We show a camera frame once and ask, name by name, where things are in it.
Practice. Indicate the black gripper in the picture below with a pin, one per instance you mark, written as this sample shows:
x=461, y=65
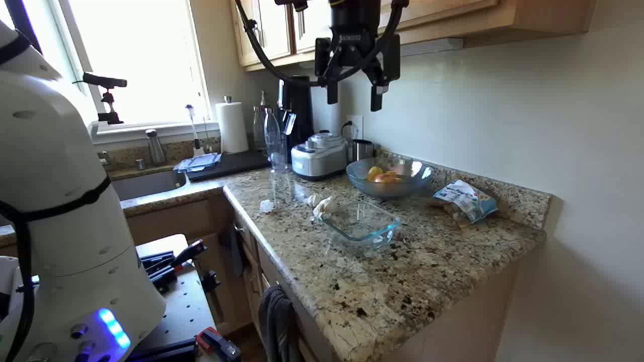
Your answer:
x=356, y=45

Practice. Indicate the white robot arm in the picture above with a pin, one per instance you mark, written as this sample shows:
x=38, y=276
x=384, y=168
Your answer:
x=85, y=290

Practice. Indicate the round glass fruit bowl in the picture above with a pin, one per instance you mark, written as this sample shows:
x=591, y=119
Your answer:
x=415, y=175

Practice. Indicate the clear square glass bowl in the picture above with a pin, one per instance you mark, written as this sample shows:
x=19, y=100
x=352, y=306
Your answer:
x=356, y=223

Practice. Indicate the small white garlic piece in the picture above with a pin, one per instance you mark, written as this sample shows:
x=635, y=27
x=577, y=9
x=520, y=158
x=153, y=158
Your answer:
x=266, y=205

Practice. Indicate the black coffee maker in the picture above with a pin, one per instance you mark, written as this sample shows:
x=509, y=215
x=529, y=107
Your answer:
x=295, y=109

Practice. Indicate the white rice cooker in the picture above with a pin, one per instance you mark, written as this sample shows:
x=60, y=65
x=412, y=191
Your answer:
x=319, y=155

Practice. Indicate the orange fruit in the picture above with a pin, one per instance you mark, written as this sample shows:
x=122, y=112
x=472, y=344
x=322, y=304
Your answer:
x=382, y=177

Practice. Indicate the wooden upper cabinet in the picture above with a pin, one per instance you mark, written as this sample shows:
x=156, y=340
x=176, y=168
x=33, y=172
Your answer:
x=491, y=20

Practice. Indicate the clear plastic bottle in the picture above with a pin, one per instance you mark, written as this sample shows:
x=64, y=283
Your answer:
x=282, y=189

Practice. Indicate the white paper towel roll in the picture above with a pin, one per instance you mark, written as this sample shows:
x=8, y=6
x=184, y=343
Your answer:
x=232, y=125

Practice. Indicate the black tray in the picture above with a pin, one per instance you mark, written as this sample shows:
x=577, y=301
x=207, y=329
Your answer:
x=230, y=166

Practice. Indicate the blue white snack bag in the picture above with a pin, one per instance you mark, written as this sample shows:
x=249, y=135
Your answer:
x=472, y=202

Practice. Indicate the blue cloth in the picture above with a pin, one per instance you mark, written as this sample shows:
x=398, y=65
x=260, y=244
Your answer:
x=197, y=164

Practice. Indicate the sink faucet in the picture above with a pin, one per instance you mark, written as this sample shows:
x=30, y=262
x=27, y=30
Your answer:
x=156, y=148

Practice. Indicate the grey hanging towel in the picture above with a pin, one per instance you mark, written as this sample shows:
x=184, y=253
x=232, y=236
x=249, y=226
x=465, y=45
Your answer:
x=279, y=326

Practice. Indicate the black clamp tool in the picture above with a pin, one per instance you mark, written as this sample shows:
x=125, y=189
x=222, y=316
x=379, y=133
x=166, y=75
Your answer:
x=162, y=268

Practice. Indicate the perforated black work table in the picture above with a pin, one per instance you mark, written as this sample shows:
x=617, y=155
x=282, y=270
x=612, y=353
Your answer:
x=186, y=314

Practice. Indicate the red blue clamp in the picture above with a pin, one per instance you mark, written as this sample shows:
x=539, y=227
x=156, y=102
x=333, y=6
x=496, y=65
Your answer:
x=213, y=344

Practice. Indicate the white wall outlet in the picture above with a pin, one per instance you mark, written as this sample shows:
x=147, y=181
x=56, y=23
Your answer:
x=356, y=125

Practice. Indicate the black camera on mount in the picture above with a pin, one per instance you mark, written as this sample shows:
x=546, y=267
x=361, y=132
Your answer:
x=108, y=84

